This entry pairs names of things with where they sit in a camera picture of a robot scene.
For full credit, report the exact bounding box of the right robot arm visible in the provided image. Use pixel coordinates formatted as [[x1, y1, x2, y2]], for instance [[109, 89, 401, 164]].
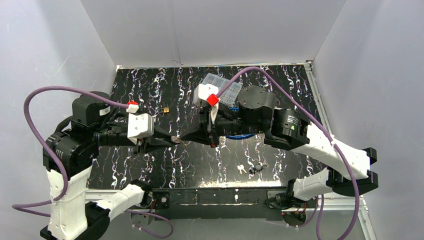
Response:
[[180, 84, 379, 203]]

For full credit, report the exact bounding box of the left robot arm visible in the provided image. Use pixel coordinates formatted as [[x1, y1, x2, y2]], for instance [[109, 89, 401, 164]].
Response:
[[40, 91, 177, 240]]

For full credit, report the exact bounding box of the clear plastic parts box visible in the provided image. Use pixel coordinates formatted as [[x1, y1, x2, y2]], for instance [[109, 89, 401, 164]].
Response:
[[200, 73, 243, 107]]

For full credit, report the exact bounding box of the blue cable lock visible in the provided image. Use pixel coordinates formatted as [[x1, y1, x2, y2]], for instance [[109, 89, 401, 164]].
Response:
[[226, 107, 255, 140]]

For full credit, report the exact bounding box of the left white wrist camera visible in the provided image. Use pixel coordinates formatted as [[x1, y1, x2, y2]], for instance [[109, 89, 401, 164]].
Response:
[[127, 113, 155, 145]]

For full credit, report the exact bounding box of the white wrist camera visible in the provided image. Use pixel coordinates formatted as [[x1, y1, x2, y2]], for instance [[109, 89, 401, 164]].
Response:
[[193, 83, 220, 124], [127, 113, 155, 145]]

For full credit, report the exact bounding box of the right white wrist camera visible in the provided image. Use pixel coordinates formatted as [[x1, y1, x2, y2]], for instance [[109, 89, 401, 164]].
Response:
[[193, 83, 220, 124]]

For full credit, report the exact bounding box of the black key ring bundle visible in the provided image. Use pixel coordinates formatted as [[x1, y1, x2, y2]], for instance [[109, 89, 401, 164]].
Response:
[[249, 162, 270, 175]]

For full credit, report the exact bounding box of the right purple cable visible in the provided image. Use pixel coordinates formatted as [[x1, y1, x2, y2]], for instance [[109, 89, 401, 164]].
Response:
[[215, 66, 361, 240]]

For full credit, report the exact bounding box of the purple cable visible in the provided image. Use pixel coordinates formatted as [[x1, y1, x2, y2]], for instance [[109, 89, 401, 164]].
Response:
[[215, 66, 361, 240], [11, 86, 174, 239]]

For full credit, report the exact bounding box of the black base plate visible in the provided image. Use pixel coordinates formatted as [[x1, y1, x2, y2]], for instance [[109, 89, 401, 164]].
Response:
[[141, 187, 286, 221]]

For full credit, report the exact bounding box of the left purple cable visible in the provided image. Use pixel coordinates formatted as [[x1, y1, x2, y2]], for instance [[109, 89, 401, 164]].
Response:
[[11, 86, 174, 239]]

